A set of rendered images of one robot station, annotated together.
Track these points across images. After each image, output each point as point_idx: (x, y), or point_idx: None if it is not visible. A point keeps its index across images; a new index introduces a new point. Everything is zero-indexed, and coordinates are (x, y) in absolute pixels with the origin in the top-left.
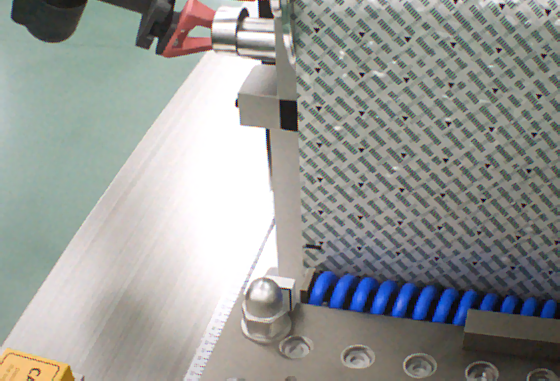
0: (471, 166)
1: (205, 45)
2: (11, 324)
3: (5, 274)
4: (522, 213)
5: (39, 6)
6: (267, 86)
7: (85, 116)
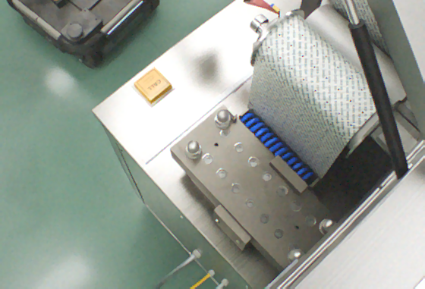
0: (292, 123)
1: (261, 7)
2: None
3: None
4: (303, 142)
5: None
6: None
7: None
